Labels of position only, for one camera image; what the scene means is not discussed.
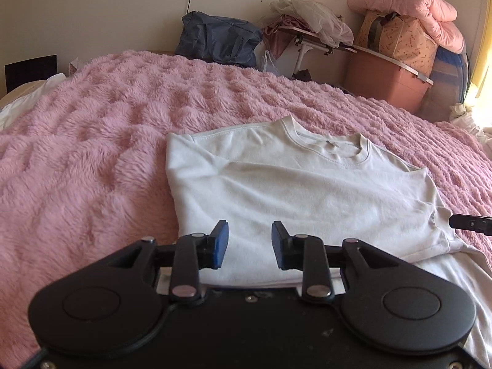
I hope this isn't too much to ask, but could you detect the white crumpled bedding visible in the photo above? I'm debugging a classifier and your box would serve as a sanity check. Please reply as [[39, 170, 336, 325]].
[[450, 102, 492, 150]]

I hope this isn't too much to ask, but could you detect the white printed t-shirt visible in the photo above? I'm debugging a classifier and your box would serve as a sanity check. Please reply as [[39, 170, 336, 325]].
[[156, 116, 492, 367]]

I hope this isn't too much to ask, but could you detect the beige mattress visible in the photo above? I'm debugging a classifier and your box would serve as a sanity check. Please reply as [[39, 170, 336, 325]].
[[0, 80, 49, 108]]

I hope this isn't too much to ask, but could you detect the blue striped storage bag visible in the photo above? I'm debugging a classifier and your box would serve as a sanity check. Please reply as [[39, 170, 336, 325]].
[[417, 46, 471, 121]]

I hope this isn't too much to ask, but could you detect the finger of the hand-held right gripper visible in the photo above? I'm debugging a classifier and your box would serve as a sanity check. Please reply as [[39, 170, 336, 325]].
[[449, 214, 492, 236]]

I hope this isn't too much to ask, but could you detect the patterned beige storage bag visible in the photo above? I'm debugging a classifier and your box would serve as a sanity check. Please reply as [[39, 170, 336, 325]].
[[354, 11, 439, 77]]

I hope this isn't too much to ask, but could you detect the yellow curtain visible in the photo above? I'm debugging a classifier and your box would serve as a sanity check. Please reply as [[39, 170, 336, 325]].
[[467, 0, 492, 101]]

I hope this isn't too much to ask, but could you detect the pink folded quilt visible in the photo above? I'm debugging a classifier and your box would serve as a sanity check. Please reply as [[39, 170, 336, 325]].
[[348, 0, 466, 52]]

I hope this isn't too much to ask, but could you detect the pink fluffy blanket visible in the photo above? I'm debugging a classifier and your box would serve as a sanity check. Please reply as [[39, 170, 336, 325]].
[[0, 50, 492, 369]]

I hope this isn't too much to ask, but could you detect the pile of clothes on table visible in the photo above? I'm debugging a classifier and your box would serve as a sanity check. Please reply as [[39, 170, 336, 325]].
[[269, 0, 354, 47]]

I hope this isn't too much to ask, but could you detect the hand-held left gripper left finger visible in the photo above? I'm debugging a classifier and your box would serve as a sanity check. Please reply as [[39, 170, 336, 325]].
[[104, 220, 230, 304]]

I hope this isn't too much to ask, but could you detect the white crumpled shirt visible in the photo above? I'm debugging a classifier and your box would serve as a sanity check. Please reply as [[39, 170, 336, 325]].
[[0, 73, 66, 129]]

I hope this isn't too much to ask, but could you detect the salmon storage box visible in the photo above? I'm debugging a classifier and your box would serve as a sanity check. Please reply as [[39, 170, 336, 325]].
[[344, 44, 434, 114]]

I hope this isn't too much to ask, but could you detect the black wall panel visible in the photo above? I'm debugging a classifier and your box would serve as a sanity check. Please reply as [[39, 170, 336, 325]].
[[5, 54, 58, 93]]

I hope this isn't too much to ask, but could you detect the pink clothes pile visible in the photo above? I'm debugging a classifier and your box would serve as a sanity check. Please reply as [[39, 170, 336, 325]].
[[261, 13, 308, 58]]

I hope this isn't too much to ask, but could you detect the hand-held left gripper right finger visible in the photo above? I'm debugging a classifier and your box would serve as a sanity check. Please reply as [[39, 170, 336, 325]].
[[271, 221, 400, 304]]

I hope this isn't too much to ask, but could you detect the white plastic bag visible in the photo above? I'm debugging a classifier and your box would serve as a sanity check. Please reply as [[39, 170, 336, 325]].
[[254, 48, 285, 75]]

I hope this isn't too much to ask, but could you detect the white folding table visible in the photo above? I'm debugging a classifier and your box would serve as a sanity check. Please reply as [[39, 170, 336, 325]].
[[277, 27, 358, 79]]

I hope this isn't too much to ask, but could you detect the dark blue duffel bag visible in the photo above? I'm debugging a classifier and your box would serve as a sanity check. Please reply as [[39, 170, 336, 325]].
[[176, 11, 264, 69]]

